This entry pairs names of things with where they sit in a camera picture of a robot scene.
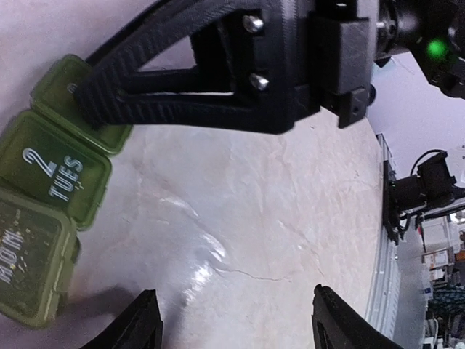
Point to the green pill organizer box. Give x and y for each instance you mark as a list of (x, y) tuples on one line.
[(55, 169)]

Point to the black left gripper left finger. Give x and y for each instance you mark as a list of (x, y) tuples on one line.
[(139, 326)]

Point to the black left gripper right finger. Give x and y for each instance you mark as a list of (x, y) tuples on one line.
[(337, 325)]

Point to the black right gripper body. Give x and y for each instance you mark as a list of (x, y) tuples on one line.
[(320, 54)]

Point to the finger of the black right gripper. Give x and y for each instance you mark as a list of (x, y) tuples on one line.
[(218, 64)]

